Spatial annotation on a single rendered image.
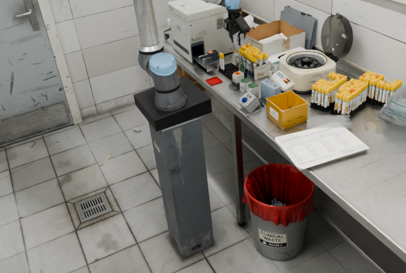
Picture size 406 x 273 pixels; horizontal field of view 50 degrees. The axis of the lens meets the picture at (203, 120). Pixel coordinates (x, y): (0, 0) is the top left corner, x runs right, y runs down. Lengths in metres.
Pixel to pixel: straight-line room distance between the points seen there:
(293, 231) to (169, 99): 0.94
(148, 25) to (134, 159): 1.54
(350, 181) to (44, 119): 2.75
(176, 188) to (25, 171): 1.62
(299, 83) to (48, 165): 2.09
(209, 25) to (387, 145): 1.18
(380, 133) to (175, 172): 0.94
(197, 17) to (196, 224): 1.13
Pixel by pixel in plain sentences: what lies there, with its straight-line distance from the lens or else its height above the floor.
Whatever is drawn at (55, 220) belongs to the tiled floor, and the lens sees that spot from 3.02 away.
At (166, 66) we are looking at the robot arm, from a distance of 1.90.
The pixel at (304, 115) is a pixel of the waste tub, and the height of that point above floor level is 0.92.
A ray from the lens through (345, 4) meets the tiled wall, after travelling 2.34.
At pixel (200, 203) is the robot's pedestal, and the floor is 0.36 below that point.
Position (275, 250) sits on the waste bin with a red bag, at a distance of 2.45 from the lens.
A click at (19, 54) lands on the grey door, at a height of 0.72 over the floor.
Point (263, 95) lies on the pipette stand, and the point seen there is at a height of 0.91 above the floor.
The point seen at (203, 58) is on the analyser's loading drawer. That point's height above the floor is 0.93.
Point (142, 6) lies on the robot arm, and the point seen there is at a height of 1.38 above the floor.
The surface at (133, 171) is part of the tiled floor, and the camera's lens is 3.20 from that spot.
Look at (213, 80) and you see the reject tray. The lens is 2.34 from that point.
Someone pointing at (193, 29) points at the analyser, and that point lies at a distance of 2.47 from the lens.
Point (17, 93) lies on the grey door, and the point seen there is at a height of 0.42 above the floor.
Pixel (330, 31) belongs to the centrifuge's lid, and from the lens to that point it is 2.38.
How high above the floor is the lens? 1.96
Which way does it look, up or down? 33 degrees down
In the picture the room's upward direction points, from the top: 6 degrees counter-clockwise
